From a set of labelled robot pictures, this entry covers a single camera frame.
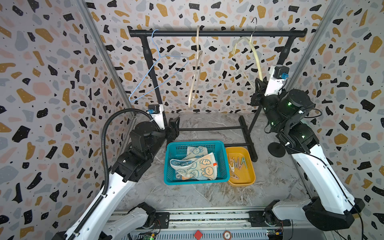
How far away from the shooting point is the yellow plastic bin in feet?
2.83

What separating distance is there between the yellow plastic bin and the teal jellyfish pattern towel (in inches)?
5.2

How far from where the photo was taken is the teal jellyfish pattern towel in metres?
0.79
